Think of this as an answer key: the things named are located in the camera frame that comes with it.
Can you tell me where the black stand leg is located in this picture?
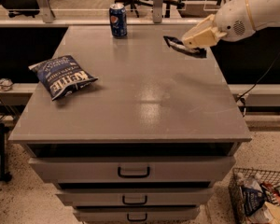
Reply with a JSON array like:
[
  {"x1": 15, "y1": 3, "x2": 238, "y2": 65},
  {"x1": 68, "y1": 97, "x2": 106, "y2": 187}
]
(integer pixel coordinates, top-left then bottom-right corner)
[{"x1": 0, "y1": 123, "x2": 12, "y2": 182}]

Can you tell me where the grey drawer cabinet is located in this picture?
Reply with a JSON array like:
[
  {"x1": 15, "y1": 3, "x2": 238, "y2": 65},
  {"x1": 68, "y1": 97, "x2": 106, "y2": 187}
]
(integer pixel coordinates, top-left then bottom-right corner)
[{"x1": 8, "y1": 24, "x2": 253, "y2": 224}]

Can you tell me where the grey drawer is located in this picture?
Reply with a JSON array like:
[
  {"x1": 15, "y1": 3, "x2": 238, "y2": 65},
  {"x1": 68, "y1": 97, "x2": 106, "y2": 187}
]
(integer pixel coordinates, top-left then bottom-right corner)
[
  {"x1": 56, "y1": 188, "x2": 214, "y2": 207},
  {"x1": 29, "y1": 156, "x2": 235, "y2": 183},
  {"x1": 73, "y1": 206, "x2": 200, "y2": 222}
]

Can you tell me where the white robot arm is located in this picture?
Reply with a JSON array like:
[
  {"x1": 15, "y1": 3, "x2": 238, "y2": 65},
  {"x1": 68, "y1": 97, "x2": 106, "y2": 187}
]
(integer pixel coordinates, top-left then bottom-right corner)
[{"x1": 181, "y1": 0, "x2": 280, "y2": 49}]

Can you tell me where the middle grey drawer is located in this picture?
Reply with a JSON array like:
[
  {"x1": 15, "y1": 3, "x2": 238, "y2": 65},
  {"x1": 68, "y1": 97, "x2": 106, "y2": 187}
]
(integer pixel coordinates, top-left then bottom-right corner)
[{"x1": 56, "y1": 188, "x2": 214, "y2": 207}]

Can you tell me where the bottom grey drawer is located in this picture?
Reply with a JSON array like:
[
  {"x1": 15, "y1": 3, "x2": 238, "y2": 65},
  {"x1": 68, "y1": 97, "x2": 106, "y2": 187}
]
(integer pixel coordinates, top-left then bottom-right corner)
[{"x1": 73, "y1": 206, "x2": 200, "y2": 222}]

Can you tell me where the blue kettle chips bag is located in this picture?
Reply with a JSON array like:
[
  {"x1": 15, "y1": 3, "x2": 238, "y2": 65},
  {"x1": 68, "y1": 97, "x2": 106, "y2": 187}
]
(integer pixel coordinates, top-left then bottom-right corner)
[{"x1": 29, "y1": 55, "x2": 97, "y2": 101}]

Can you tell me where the wire basket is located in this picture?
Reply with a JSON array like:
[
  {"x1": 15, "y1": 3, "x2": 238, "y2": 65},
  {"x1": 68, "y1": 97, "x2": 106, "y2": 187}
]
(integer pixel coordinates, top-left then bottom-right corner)
[{"x1": 229, "y1": 168, "x2": 280, "y2": 224}]

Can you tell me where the top grey drawer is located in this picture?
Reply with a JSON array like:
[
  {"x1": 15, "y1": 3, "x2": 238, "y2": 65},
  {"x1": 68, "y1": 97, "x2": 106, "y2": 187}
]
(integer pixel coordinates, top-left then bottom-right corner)
[{"x1": 29, "y1": 156, "x2": 235, "y2": 183}]

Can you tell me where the red snack bag in basket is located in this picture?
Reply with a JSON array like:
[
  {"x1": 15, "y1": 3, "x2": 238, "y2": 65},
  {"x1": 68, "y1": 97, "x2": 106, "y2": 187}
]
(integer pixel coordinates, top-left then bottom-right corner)
[{"x1": 260, "y1": 182, "x2": 280, "y2": 206}]

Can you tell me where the blue snack bag in basket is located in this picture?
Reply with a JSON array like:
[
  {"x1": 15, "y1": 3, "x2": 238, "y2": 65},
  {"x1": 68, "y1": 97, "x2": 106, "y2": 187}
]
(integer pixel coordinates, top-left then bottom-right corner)
[{"x1": 242, "y1": 187, "x2": 266, "y2": 216}]

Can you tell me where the blue pepsi can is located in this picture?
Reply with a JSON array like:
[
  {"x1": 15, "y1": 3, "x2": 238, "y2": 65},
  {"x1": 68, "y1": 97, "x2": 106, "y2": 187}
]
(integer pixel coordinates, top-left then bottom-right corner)
[{"x1": 109, "y1": 3, "x2": 127, "y2": 38}]

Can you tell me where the yellow snack bag in basket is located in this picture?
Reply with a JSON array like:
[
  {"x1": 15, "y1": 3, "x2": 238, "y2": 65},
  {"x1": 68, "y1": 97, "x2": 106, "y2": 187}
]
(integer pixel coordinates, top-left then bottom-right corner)
[{"x1": 264, "y1": 203, "x2": 280, "y2": 224}]

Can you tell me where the blue rxbar blueberry wrapper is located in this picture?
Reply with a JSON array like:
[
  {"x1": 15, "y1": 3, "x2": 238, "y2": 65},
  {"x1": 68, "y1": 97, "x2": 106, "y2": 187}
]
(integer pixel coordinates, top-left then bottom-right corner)
[{"x1": 163, "y1": 35, "x2": 206, "y2": 58}]

